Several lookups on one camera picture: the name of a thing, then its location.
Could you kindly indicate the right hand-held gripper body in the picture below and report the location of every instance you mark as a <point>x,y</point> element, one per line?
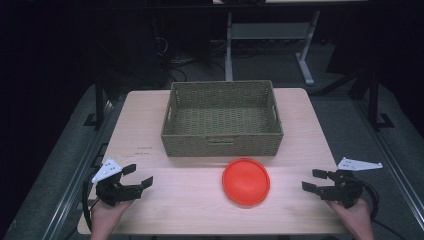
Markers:
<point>346,191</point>

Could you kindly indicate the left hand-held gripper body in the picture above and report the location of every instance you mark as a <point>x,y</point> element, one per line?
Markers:
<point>113,193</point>

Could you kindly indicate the red round plastic disc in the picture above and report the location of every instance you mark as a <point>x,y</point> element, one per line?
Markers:
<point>246,181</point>

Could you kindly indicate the green woven basket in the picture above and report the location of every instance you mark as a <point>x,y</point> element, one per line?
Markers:
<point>221,146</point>

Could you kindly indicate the person's left hand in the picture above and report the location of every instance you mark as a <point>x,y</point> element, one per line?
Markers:
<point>105,218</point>

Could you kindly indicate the person's right hand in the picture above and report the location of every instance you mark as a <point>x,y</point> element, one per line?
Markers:
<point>358,221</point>

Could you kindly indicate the black metal stand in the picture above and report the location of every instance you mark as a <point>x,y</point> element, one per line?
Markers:
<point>99,100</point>
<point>374,100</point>

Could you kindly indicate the grey metal floor rail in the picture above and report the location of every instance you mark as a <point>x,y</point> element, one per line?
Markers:
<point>390,156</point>
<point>78,173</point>

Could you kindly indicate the grey metal table frame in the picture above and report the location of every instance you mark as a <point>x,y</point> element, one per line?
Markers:
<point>266,31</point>

